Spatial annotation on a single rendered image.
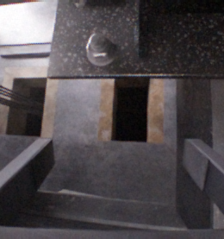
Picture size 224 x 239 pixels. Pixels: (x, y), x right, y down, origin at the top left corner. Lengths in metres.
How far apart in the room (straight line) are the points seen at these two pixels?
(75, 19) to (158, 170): 0.77
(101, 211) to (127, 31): 0.43
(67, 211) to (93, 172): 0.42
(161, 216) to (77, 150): 0.59
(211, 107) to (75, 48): 0.20
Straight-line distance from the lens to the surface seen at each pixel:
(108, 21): 0.28
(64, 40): 0.28
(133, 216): 0.50
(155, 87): 0.94
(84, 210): 0.52
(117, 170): 0.90
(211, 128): 0.25
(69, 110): 0.98
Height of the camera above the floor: 0.88
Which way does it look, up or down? 78 degrees down
